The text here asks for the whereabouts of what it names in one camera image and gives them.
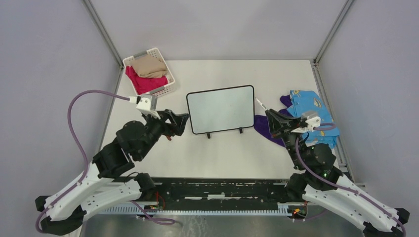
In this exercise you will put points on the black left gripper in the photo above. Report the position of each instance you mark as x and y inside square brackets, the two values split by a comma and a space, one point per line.
[178, 126]

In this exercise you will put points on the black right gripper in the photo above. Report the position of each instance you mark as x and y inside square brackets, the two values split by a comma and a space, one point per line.
[277, 126]

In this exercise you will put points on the white whiteboard marker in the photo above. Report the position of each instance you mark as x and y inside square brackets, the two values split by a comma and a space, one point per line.
[261, 104]

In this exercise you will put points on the black framed whiteboard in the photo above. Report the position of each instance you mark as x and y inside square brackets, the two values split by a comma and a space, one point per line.
[222, 109]

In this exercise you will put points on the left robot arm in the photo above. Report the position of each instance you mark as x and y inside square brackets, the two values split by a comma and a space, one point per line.
[65, 211]

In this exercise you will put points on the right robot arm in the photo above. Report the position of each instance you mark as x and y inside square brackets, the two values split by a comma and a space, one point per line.
[322, 183]

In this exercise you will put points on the purple cloth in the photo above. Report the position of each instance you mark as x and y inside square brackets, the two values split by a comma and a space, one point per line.
[261, 122]

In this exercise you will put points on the blue patterned cloth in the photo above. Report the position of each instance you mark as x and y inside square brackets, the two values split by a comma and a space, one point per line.
[303, 101]

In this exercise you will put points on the magenta cloth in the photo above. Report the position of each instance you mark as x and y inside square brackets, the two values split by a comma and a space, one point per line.
[143, 85]

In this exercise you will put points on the white plastic basket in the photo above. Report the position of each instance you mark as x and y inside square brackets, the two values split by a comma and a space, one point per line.
[154, 52]

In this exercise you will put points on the beige folded cloth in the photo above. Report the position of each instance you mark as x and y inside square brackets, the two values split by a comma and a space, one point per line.
[149, 67]

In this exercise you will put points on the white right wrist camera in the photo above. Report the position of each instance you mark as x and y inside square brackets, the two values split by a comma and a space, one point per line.
[308, 122]

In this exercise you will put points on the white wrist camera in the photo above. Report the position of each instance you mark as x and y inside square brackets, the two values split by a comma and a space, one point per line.
[146, 104]
[308, 122]

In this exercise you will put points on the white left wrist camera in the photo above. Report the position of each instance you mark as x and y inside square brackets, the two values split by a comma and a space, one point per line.
[146, 104]

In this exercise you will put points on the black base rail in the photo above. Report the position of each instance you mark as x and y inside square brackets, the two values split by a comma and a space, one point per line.
[210, 194]

